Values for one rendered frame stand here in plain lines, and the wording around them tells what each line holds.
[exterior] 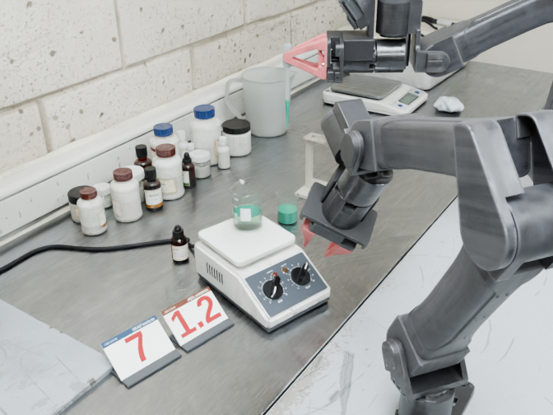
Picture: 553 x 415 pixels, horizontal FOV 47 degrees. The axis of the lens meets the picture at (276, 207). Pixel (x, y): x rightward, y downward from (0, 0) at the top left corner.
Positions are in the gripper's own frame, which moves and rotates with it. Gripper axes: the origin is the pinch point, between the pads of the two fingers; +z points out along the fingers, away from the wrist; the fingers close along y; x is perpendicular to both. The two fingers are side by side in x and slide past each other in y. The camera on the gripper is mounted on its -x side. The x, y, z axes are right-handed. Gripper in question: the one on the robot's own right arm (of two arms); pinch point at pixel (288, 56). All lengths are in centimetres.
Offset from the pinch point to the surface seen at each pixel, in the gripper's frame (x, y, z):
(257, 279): 26.4, 28.5, 4.2
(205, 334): 31.9, 34.9, 11.9
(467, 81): 33, -88, -53
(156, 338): 30, 38, 18
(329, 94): 30, -65, -10
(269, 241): 23.7, 21.9, 2.7
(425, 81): 30, -78, -38
